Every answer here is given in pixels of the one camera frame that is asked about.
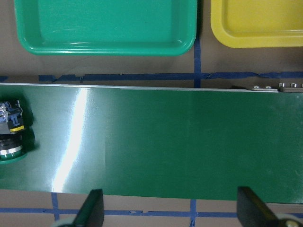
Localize green conveyor belt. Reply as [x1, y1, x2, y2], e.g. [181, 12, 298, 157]
[0, 84, 303, 203]

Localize green plastic tray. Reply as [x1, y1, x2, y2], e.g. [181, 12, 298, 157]
[14, 0, 197, 56]

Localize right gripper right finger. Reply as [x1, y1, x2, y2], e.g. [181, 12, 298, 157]
[236, 186, 303, 227]

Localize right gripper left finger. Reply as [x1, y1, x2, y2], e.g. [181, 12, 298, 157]
[53, 189, 105, 227]

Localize yellow plastic tray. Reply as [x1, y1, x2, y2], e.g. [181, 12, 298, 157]
[211, 0, 303, 48]

